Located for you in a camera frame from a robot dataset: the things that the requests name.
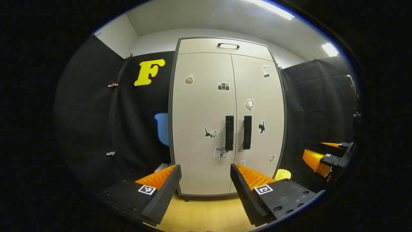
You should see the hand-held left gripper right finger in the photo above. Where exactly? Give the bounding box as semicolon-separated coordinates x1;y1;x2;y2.
230;163;325;227

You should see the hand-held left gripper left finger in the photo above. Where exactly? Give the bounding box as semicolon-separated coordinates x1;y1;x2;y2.
97;164;182;227

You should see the black door handle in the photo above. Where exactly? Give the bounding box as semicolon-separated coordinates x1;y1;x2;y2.
225;115;234;151
243;115;252;150

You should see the beige cabinet door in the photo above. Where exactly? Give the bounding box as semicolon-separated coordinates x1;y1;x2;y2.
230;54;285;194
172;53;237;196

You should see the beige double-door shoe cabinet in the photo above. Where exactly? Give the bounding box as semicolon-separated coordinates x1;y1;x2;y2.
168;37;287;202

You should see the yellow plush toy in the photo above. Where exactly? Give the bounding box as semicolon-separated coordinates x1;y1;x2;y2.
274;169;292;181

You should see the light wooden platform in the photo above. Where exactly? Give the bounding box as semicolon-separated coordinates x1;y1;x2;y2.
143;193;267;232

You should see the black backdrop cloth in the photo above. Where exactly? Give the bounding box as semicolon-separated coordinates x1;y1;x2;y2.
280;55;359;190
55;32;176;194

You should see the blue chair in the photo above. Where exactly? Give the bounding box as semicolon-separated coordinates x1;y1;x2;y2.
154;113;170;146

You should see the ceiling light strip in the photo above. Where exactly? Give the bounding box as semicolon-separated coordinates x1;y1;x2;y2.
322;43;339;57

